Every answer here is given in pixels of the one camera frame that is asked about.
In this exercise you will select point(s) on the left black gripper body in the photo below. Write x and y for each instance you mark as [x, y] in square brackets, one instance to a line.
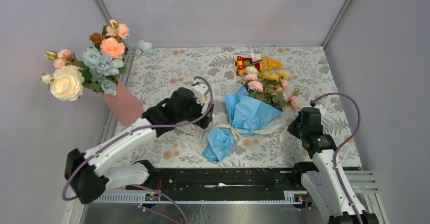
[194, 113]

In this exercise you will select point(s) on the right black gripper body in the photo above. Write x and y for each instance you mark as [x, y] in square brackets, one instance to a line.
[296, 128]

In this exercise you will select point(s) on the cream ribbon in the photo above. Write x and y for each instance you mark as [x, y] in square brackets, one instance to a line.
[237, 133]

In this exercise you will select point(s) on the blue paper bouquet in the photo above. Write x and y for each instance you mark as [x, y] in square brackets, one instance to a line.
[261, 99]

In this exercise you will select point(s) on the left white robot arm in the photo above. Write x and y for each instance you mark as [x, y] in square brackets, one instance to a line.
[89, 174]

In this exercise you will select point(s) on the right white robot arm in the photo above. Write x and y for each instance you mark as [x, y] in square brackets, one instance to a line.
[323, 176]

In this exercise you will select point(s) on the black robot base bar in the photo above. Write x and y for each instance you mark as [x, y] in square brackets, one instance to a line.
[195, 179]

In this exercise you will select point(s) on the pink ceramic vase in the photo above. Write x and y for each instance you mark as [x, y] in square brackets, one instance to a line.
[124, 105]

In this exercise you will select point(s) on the flowers in vase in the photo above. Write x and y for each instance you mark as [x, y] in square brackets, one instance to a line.
[98, 70]

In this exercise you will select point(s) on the floral patterned table mat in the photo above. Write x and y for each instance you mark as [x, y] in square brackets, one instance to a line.
[155, 77]

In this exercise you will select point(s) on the colourful toy block car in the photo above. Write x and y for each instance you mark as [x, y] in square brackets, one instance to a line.
[256, 60]

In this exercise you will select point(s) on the white slotted cable duct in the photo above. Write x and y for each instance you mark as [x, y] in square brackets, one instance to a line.
[205, 196]

